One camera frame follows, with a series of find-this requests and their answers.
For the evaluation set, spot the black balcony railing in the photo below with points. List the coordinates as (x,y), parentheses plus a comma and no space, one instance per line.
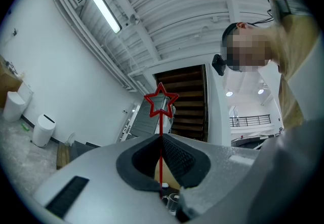
(250,120)

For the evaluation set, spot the wooden cabinet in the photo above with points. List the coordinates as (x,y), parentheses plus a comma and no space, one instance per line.
(7,83)

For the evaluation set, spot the round ceiling lamp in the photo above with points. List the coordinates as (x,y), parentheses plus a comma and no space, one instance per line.
(260,91)
(229,93)

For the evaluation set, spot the person's khaki shirt torso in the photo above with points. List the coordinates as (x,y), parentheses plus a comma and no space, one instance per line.
(296,60)

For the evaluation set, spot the red star stick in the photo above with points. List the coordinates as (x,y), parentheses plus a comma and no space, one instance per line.
(160,126)

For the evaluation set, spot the black head-mounted camera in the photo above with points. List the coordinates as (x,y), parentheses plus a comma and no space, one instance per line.
(219,64)

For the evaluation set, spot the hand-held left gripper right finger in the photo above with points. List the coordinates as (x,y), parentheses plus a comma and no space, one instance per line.
(215,167)

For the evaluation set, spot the grey metal appliance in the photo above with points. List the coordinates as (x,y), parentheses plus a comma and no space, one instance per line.
(149,119)

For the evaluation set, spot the white trash bin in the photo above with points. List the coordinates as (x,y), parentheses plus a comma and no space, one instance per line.
(43,130)
(13,106)

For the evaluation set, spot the long ceiling light fixture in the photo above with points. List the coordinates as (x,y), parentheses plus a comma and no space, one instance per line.
(105,9)

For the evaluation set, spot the dark wooden staircase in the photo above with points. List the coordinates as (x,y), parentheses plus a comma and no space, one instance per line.
(189,106)

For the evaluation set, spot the person's head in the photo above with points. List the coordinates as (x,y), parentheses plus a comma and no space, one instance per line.
(250,48)

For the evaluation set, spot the clear glass cup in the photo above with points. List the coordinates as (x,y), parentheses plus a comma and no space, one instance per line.
(173,202)

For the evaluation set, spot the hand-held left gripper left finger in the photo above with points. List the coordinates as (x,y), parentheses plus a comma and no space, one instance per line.
(101,182)

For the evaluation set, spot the small green object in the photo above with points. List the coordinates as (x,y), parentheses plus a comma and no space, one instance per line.
(25,127)

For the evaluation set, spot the white ceiling security camera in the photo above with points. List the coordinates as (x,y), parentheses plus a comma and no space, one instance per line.
(134,18)

